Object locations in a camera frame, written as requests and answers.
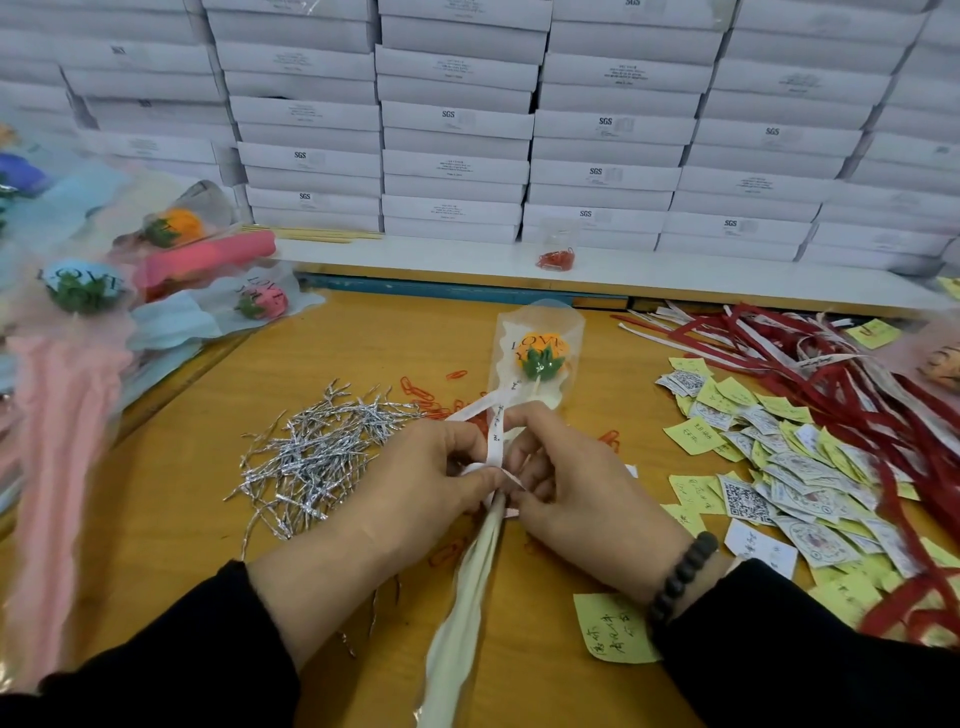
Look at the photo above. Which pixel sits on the pile of red ribbons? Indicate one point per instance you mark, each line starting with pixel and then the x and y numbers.
pixel 840 390

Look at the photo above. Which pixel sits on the small bag of red clips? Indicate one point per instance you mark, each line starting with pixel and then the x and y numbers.
pixel 557 258

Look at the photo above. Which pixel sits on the person's right forearm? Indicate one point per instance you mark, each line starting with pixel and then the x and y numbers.
pixel 810 653

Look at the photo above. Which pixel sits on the wall of stacked white boxes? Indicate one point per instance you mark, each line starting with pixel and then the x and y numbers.
pixel 450 113

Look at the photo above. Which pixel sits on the long white board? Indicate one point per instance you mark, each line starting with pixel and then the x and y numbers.
pixel 720 270

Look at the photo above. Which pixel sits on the pile of silver twist ties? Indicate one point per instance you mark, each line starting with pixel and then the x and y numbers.
pixel 315 450

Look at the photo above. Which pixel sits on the pile of flowers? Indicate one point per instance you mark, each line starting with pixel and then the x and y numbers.
pixel 60 435

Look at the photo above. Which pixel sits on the pile of yellow white tags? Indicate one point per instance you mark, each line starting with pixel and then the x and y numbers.
pixel 765 480

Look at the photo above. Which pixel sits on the person's right hand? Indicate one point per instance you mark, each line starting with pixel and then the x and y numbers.
pixel 593 503

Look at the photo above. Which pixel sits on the single white ribbon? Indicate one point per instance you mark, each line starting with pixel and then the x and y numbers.
pixel 495 435

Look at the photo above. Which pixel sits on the wooden sticks bundle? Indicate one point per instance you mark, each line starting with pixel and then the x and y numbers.
pixel 327 231

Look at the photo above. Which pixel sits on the orange rose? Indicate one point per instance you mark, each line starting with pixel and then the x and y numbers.
pixel 533 360

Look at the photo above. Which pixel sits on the person's left hand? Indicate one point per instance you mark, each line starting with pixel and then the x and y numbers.
pixel 375 510

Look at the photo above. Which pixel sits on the pile of orange paper clips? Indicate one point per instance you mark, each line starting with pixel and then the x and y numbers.
pixel 428 398

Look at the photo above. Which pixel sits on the person's left forearm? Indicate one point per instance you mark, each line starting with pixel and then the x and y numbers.
pixel 150 660

